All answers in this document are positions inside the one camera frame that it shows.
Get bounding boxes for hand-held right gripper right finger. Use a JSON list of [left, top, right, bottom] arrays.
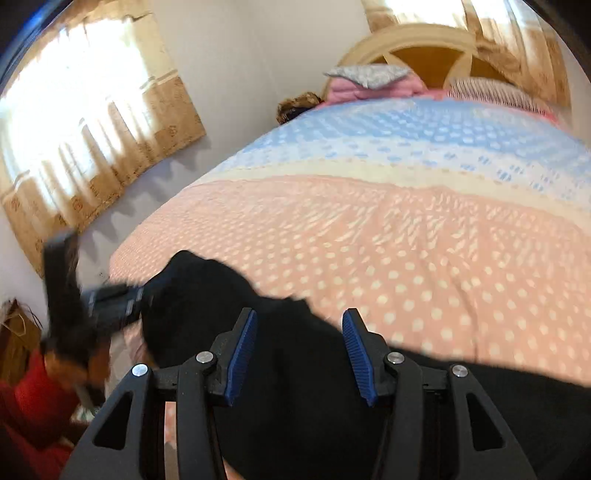
[[342, 308, 539, 480]]

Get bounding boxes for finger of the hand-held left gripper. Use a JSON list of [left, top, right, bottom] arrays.
[[42, 231, 84, 328], [87, 284, 155, 326]]

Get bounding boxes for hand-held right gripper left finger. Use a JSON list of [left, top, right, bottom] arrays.
[[60, 308, 259, 480]]

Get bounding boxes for black pants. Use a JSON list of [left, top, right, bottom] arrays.
[[139, 250, 591, 480]]

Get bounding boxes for person's left forearm red sleeve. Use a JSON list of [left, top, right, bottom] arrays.
[[0, 348, 88, 480]]

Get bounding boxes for person's left hand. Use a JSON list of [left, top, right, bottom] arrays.
[[39, 344, 112, 388]]

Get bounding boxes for polka dot bed blanket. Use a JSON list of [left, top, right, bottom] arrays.
[[109, 92, 591, 480]]

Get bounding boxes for wide beige lace curtain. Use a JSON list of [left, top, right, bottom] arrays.
[[0, 0, 208, 278]]

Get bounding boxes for brown floral bag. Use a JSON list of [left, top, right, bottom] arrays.
[[276, 91, 322, 126]]

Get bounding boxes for pink folded blanket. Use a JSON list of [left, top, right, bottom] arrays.
[[325, 76, 428, 106]]

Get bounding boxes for grey patterned pillow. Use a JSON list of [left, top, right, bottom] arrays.
[[323, 64, 410, 89]]

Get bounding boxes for striped pillow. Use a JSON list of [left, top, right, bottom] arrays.
[[447, 77, 557, 118]]

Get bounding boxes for cream wooden headboard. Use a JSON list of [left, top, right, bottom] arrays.
[[321, 23, 520, 106]]

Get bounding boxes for narrow beige lace curtain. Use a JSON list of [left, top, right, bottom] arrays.
[[360, 0, 573, 112]]

